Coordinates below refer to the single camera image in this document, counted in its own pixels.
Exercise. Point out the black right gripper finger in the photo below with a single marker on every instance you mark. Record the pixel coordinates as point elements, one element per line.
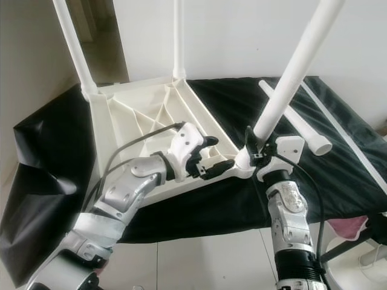
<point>250,142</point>

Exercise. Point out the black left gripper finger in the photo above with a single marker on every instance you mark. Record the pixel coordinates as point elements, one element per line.
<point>210,141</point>
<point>219,169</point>

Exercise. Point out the white plastic table top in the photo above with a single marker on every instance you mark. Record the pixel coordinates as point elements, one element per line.
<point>121,106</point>

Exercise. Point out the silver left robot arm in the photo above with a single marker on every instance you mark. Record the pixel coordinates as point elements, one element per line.
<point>127,193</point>

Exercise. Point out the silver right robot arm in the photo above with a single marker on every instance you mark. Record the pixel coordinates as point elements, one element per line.
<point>290,220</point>

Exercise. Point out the white tape strip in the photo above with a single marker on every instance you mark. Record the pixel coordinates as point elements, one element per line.
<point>347,130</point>

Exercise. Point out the pink rounded object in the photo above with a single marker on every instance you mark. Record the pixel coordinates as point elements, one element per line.
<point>351,226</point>

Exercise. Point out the black metal table leg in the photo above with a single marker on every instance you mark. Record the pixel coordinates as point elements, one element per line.
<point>354,244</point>

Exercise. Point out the black tablecloth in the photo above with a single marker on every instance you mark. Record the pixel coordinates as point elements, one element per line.
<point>48,151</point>

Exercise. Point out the white floor fan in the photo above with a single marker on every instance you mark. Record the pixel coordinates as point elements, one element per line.
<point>363,266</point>

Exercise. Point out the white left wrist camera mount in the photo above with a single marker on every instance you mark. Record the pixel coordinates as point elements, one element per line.
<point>184,144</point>

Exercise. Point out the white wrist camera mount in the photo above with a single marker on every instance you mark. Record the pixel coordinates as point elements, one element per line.
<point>287,148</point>
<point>184,144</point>

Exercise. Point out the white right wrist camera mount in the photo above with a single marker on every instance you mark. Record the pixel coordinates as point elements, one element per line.
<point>287,148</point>

